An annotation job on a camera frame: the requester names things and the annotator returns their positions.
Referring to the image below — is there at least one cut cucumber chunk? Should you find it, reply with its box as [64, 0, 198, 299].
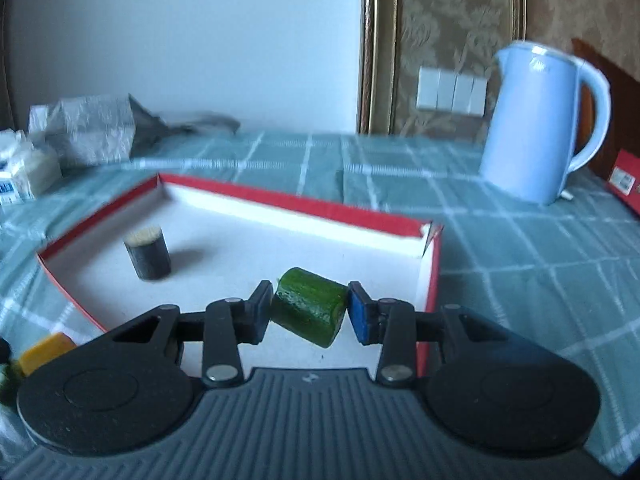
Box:
[270, 268, 348, 348]

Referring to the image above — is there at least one yellow fruit wedge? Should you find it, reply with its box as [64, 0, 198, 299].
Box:
[17, 333, 76, 377]

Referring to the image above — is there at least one small dark green cucumber end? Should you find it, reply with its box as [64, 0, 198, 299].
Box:
[0, 338, 25, 410]

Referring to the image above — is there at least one red shallow box tray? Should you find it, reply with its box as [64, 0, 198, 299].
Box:
[36, 172, 445, 378]

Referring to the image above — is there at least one checked green bedsheet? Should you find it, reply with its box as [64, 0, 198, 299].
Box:
[1, 131, 639, 474]

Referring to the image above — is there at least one light blue electric kettle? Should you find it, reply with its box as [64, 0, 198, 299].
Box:
[480, 40, 612, 205]

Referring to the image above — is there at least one grey patterned paper bag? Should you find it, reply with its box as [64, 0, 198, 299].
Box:
[28, 94, 241, 168]

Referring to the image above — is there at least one tissue pack with cat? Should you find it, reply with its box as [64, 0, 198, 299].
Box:
[1, 129, 62, 206]

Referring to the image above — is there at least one red cardboard box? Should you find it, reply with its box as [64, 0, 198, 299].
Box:
[606, 150, 640, 214]

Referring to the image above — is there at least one wooden headboard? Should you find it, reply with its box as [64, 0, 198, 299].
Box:
[570, 38, 640, 181]

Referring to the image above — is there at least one white wall switch panel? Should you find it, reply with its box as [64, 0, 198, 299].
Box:
[416, 67, 488, 117]

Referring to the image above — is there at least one gilded wall frame moulding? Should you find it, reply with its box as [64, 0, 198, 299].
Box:
[357, 0, 401, 134]

